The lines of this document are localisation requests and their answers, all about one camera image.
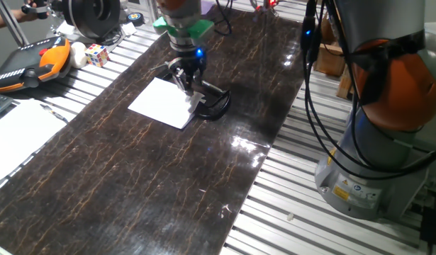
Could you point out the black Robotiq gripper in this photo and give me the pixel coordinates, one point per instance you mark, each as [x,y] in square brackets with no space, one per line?
[193,60]

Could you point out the white printed paper sheet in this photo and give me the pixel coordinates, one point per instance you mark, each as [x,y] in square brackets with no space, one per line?
[161,102]

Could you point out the black handheld device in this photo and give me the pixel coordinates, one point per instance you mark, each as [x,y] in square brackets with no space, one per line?
[42,8]

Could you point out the person's bare forearm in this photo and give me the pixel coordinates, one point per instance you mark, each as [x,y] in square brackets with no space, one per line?
[5,17]

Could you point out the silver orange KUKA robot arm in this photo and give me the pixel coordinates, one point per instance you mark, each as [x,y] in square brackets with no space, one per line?
[366,159]

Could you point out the person's hand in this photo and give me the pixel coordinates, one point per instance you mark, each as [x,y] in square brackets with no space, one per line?
[30,12]

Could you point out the black metal C-clamp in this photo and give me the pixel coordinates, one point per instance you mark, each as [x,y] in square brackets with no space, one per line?
[217,106]

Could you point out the purple cloth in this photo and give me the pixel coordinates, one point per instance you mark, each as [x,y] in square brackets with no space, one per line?
[206,6]

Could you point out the Rubik's cube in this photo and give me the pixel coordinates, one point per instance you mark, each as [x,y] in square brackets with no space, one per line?
[97,55]

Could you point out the white rounded object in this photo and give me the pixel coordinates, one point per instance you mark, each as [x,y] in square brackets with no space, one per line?
[77,55]

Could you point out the large black round disc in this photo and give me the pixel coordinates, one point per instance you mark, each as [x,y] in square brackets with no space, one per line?
[93,16]

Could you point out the dark marble pattern board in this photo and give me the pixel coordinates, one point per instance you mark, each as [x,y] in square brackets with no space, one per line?
[132,184]

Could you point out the black pen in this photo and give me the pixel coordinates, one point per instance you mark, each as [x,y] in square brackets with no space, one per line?
[54,113]

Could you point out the brown cardboard box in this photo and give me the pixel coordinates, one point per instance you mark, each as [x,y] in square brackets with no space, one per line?
[327,60]

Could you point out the wooden block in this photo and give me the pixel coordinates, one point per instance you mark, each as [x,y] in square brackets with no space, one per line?
[344,83]

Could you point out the orange grey teach pendant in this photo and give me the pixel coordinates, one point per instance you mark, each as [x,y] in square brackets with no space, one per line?
[29,67]

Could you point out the small white scrap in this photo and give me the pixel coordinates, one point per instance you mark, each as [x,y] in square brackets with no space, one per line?
[290,216]

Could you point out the white paper stack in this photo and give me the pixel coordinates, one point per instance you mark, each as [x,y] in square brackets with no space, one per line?
[19,141]

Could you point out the slanted metal pole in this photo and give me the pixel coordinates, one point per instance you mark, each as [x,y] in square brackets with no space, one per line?
[10,23]

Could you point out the black power box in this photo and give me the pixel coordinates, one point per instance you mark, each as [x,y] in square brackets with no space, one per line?
[432,226]

